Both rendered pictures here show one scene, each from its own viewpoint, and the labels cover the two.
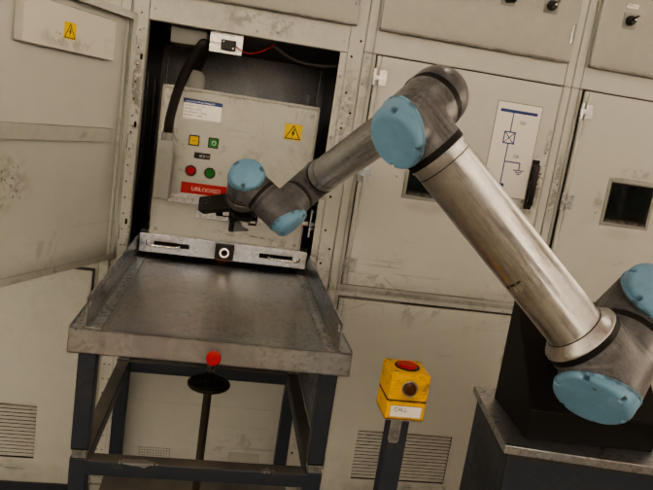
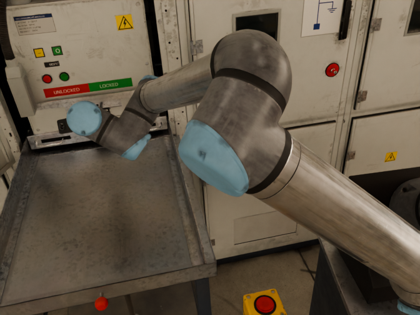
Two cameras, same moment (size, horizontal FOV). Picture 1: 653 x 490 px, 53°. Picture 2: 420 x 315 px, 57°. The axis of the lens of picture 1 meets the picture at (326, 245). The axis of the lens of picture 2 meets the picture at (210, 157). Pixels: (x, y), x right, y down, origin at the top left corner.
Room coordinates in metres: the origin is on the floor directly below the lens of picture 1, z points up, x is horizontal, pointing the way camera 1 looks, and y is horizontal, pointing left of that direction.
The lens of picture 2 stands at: (0.72, -0.08, 1.67)
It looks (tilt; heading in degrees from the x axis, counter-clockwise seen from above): 35 degrees down; 359
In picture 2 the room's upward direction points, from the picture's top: 4 degrees counter-clockwise
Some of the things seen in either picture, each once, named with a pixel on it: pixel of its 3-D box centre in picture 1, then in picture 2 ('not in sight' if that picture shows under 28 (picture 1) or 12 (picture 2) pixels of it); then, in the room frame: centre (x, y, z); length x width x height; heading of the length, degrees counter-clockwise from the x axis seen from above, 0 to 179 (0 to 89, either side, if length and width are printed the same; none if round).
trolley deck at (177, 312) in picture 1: (218, 306); (102, 207); (1.69, 0.26, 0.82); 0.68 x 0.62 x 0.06; 9
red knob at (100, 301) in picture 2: (213, 356); (101, 300); (1.34, 0.21, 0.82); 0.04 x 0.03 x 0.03; 9
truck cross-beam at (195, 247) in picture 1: (224, 249); (99, 129); (2.09, 0.33, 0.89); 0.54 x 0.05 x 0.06; 99
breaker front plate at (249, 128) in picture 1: (233, 173); (85, 71); (2.07, 0.33, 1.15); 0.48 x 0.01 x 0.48; 99
